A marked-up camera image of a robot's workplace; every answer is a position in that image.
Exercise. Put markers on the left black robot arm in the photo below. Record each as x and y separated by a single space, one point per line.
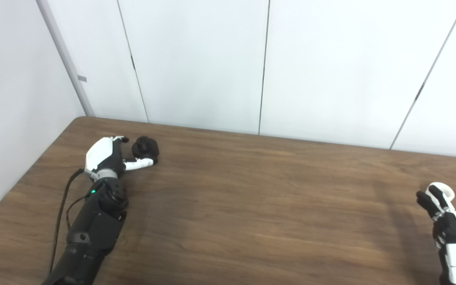
93 225

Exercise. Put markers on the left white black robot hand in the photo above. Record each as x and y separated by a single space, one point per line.
99 152

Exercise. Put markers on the round black plastic part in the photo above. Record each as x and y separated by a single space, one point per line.
147 148

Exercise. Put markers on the grey wall corner strip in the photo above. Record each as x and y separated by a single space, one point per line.
63 55

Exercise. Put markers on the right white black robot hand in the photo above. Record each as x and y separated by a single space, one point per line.
455 245

